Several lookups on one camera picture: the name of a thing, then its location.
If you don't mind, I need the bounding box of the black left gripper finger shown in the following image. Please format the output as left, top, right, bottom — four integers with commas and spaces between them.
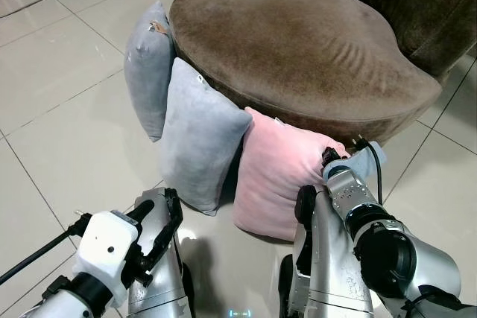
125, 199, 156, 226
142, 217, 184, 272

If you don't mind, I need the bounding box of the pink pillow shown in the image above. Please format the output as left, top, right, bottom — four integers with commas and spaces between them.
232, 106, 349, 242

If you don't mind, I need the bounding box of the grey pillow with white tag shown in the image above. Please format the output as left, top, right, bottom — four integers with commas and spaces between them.
160, 57, 253, 217

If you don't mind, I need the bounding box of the brown velvet sofa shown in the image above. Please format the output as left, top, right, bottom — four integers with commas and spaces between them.
169, 0, 477, 147

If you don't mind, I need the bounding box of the grey pillow with orange tag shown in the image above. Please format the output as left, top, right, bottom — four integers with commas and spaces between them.
124, 1, 177, 142

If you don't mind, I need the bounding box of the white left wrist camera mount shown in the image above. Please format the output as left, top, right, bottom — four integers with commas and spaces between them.
75, 212, 142, 289

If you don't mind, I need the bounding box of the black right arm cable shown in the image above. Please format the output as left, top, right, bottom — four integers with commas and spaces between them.
370, 154, 384, 209

